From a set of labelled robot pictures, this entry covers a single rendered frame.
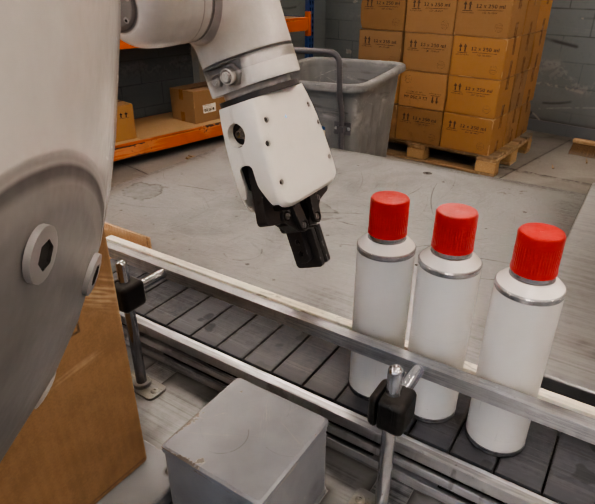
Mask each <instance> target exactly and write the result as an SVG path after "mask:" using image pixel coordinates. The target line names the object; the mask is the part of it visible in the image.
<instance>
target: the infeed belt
mask: <svg viewBox="0 0 595 504"><path fill-rule="evenodd" d="M145 294H146V303H145V304H143V305H142V306H140V307H138V308H137V309H135V312H136V314H137V315H139V316H141V317H144V318H146V319H148V320H150V321H152V322H155V323H157V324H159V325H161V326H164V327H166V328H168V329H170V330H173V331H175V332H177V333H179V334H181V335H184V336H186V337H188V338H190V339H193V340H195V341H197V342H199V343H202V344H204V345H206V346H208V347H210V348H213V349H215V350H217V351H219V352H222V353H224V354H226V355H228V356H230V357H233V358H235V359H237V360H239V361H242V362H244V363H246V364H248V365H251V366H253V367H255V368H257V369H259V370H262V371H264V372H266V373H268V374H271V375H273V376H275V377H277V378H280V379H282V380H284V381H286V382H288V383H291V384H293V385H295V386H297V387H300V388H302V389H304V390H306V391H308V392H311V393H313V394H315V395H317V396H320V397H322V398H324V399H326V400H329V401H331V402H333V403H335V404H337V405H340V406H342V407H344V408H346V409H349V410H351V411H353V412H355V413H358V414H360V415H362V416H364V417H366V418H367V417H368V405H369V401H366V400H364V399H361V398H359V397H358V396H356V395H355V394H354V393H353V392H352V390H351V389H350V386H349V373H350V356H351V350H348V349H346V348H343V347H340V346H338V345H335V344H333V343H330V342H328V341H325V340H322V339H320V338H317V337H315V336H312V335H309V334H307V333H304V332H302V331H299V330H297V329H294V328H291V327H289V326H286V325H284V324H281V323H278V322H276V321H273V320H271V319H268V318H266V317H263V316H260V315H258V314H255V313H253V312H250V311H247V310H245V309H242V308H240V307H237V306H235V305H232V304H229V303H227V302H224V301H222V300H219V299H216V298H214V297H211V296H209V295H206V294H204V293H201V292H198V291H196V290H193V289H191V288H188V287H185V286H183V285H180V284H178V283H175V282H173V281H170V280H167V279H165V278H164V279H162V280H160V281H159V282H157V283H155V284H154V285H152V286H150V287H148V288H147V289H145ZM470 401H471V397H470V396H467V395H464V394H462V393H459V394H458V399H457V405H456V412H455V414H454V416H453V417H452V418H451V419H450V420H448V421H446V422H443V423H438V424H430V423H424V422H421V421H418V420H416V419H414V418H413V419H412V420H411V422H410V423H409V425H408V427H407V428H406V430H405V432H404V433H403V434H404V435H407V436H409V437H411V438H413V439H415V440H418V441H420V442H422V443H424V444H427V445H429V446H431V447H433V448H436V449H438V450H440V451H442V452H444V453H447V454H449V455H451V456H453V457H456V458H458V459H460V460H462V461H465V462H467V463H469V464H471V465H473V466H476V467H478V468H480V469H482V470H485V471H487V472H489V473H491V474H493V475H496V476H498V477H500V478H502V479H505V480H507V481H509V482H511V483H514V484H516V485H518V486H520V487H522V488H525V489H527V490H529V491H531V492H534V493H536V494H538V495H540V496H543V497H545V498H547V499H549V500H551V501H554V502H556V503H558V504H595V445H594V444H591V443H588V442H586V441H583V440H581V439H578V438H576V437H573V436H570V435H568V434H565V433H563V432H560V436H557V434H558V431H557V430H555V429H552V428H550V427H547V426H545V425H542V424H539V423H537V422H534V421H532V420H531V423H530V426H529V430H528V434H527V437H526V442H525V446H524V448H523V449H522V451H521V452H520V453H518V454H517V455H515V456H511V457H497V456H492V455H489V454H487V453H485V452H483V451H481V450H479V449H478V448H476V447H475V446H474V445H473V444H472V443H471V442H470V440H469V439H468V437H467V435H466V432H465V424H466V421H467V416H468V411H469V406H470Z"/></svg>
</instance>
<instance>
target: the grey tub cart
mask: <svg viewBox="0 0 595 504"><path fill-rule="evenodd" d="M294 50H295V53H302V54H318V55H330V56H332V57H307V58H304V59H301V60H298V64H299V67H300V70H299V71H297V72H295V73H292V74H290V78H291V80H292V79H296V78H298V81H299V84H300V83H302V85H303V87H304V88H305V90H306V92H307V94H308V96H309V98H310V100H311V102H312V104H313V107H314V109H315V111H316V114H317V116H318V119H319V121H320V124H321V126H322V129H323V132H324V135H325V137H326V140H327V143H328V146H329V147H331V148H337V149H342V150H348V151H353V152H359V153H364V154H370V155H375V156H381V157H386V153H387V146H388V140H389V133H390V127H391V120H392V113H393V107H394V101H395V94H396V88H397V81H398V75H399V74H401V73H402V72H404V71H405V70H406V65H405V64H404V63H402V62H395V61H381V60H365V59H349V58H341V56H340V55H339V53H338V52H336V51H335V50H333V49H323V48H306V47H294Z"/></svg>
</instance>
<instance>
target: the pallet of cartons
mask: <svg viewBox="0 0 595 504"><path fill-rule="evenodd" d="M552 2H553V0H362V3H361V26H362V28H364V29H360V33H359V52H358V59H365V60H381V61H395V62H402V63H404V64H405V65H406V70H405V71H404V72H402V73H401V74H399V75H398V81H397V88H396V94H395V101H394V107H393V113H392V120H391V127H390V133H389V140H388V142H392V143H397V144H402V145H407V146H408V147H407V152H402V151H397V150H393V149H388V148H387V153H386V155H390V156H395V157H400V158H404V159H409V160H414V161H419V162H423V163H428V164H433V165H437V166H442V167H447V168H451V169H456V170H460V171H465V172H469V173H474V174H479V175H485V176H490V177H494V176H496V175H497V174H498V169H499V164H503V165H508V166H510V165H511V164H513V163H514V162H516V160H517V159H516V158H517V153H518V152H519V153H524V154H526V153H527V152H529V151H530V147H531V142H532V139H531V138H532V136H533V133H528V132H526V130H527V125H528V120H529V115H530V108H531V104H530V101H531V100H533V97H534V92H535V87H536V82H537V77H538V72H539V67H540V66H539V65H540V62H541V57H542V52H543V47H544V42H545V37H546V32H547V27H548V22H549V17H550V12H551V7H552ZM430 150H436V151H440V152H445V153H449V154H454V155H458V156H463V157H468V158H473V159H476V163H475V166H470V165H466V164H461V163H456V162H451V161H446V160H441V159H436V158H432V157H429V156H430Z"/></svg>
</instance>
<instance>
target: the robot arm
mask: <svg viewBox="0 0 595 504"><path fill-rule="evenodd" d="M120 39H121V40H122V41H123V42H125V43H127V44H129V45H131V46H134V47H139V48H145V49H149V48H165V47H170V46H175V45H181V44H186V43H190V44H191V45H192V46H193V48H194V49H195V51H196V53H197V56H198V59H199V62H200V65H201V67H202V70H203V73H204V76H205V79H206V82H207V85H208V88H209V91H210V94H211V96H212V99H216V98H220V97H223V96H224V99H225V102H223V103H220V107H221V109H220V110H219V113H220V120H221V126H222V131H223V136H224V141H225V145H226V149H227V153H228V157H229V161H230V164H231V168H232V171H233V175H234V178H235V181H236V184H237V187H238V190H239V192H240V195H241V197H242V200H243V202H244V204H245V206H246V207H247V209H248V210H249V211H252V212H255V215H256V221H257V225H258V226H259V227H268V226H274V225H275V226H277V227H278V228H279V229H280V231H281V233H283V234H286V235H287V238H288V241H289V244H290V247H291V250H292V253H293V256H294V259H295V262H296V265H297V267H298V268H312V267H321V266H323V265H324V264H325V262H328V261H329V260H330V255H329V252H328V249H327V245H326V242H325V239H324V236H323V233H322V229H321V226H320V223H317V222H320V221H321V212H320V207H319V203H320V198H321V197H322V196H323V195H324V194H325V192H326V191H327V189H328V187H327V185H328V184H329V183H331V182H332V180H333V179H334V177H335V174H336V169H335V165H334V162H333V158H332V155H331V152H330V149H329V146H328V143H327V140H326V137H325V135H324V132H323V129H322V126H321V124H320V121H319V119H318V116H317V114H316V111H315V109H314V107H313V104H312V102H311V100H310V98H309V96H308V94H307V92H306V90H305V88H304V87H303V85H302V83H300V84H299V81H298V78H296V79H292V80H291V78H290V74H292V73H295V72H297V71H299V70H300V67H299V64H298V60H297V57H296V54H295V50H294V47H293V44H292V41H291V37H290V34H289V31H288V27H287V24H286V20H285V17H284V14H283V10H282V7H281V4H280V0H0V462H1V461H2V459H3V457H4V456H5V454H6V453H7V451H8V449H9V448H10V446H11V445H12V443H13V441H14V440H15V438H16V437H17V435H18V433H19V432H20V430H21V429H22V427H23V425H24V424H25V422H26V421H27V419H28V417H29V416H30V414H31V413H32V411H33V410H34V409H37V408H38V407H39V406H40V404H41V403H42V402H43V401H44V399H45V397H46V396H47V394H48V392H49V390H50V388H51V386H52V384H53V382H54V379H55V376H56V370H57V368H58V366H59V363H60V361H61V359H62V356H63V354H64V352H65V350H66V347H67V345H68V343H69V340H70V338H71V336H72V334H73V331H74V329H75V327H76V324H77V322H78V319H79V316H80V313H81V310H82V306H83V303H84V300H85V296H89V294H90V293H91V291H92V289H93V287H94V285H95V283H96V280H97V277H98V274H99V270H100V266H101V260H102V255H101V254H100V253H98V252H99V248H100V245H101V241H102V235H103V230H104V224H105V219H106V213H107V208H108V202H109V197H110V191H111V182H112V172H113V162H114V152H115V142H116V127H117V104H118V80H119V57H120ZM288 210H290V212H289V211H288Z"/></svg>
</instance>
